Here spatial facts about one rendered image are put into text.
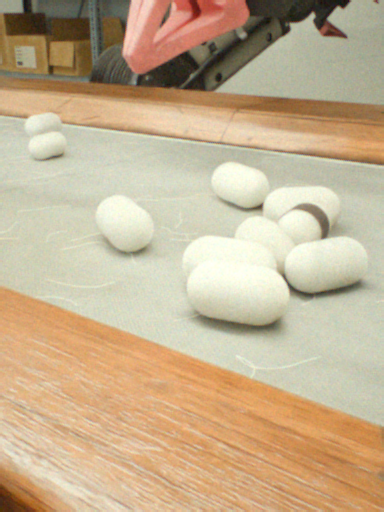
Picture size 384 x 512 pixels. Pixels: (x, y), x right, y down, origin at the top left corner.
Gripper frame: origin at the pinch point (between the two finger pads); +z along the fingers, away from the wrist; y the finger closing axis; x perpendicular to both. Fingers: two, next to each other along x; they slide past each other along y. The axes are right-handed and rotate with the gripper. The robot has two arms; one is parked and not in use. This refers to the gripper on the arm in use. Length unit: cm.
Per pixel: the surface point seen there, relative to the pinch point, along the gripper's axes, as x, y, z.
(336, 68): 154, -88, -149
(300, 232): 2.2, 12.0, 7.1
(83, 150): 10.6, -12.4, -0.2
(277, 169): 12.3, 2.9, -2.5
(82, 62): 138, -202, -127
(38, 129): 10.3, -18.2, -1.3
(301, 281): 0.5, 13.8, 9.9
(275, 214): 3.9, 9.5, 5.6
